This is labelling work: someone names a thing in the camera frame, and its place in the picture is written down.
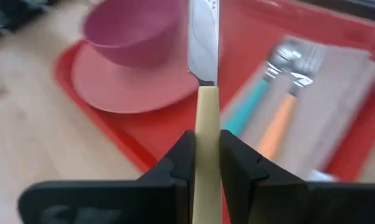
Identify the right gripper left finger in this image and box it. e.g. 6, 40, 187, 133
17, 129, 196, 224

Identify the pink round plate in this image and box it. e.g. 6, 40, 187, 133
70, 39, 201, 114

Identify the beige cloth napkin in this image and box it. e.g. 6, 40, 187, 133
237, 35, 375, 183

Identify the magenta plastic bowl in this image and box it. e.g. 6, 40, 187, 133
82, 0, 190, 68

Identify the fork with orange handle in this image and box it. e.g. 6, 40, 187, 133
255, 43, 329, 162

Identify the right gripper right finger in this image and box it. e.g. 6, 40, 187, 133
219, 129, 375, 224

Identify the knife with cream handle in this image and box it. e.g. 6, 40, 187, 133
187, 0, 224, 224

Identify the red plastic tray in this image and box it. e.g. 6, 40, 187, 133
52, 0, 375, 224

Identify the spoon with teal handle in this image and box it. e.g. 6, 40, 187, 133
221, 36, 304, 137

